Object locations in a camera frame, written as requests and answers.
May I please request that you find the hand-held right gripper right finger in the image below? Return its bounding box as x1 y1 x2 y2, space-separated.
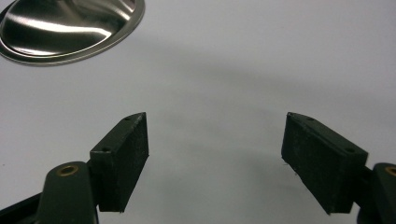
280 111 375 216

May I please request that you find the stainless steel plate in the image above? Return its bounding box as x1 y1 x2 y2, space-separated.
0 0 147 67

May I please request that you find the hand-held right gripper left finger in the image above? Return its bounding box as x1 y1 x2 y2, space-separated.
88 111 150 214

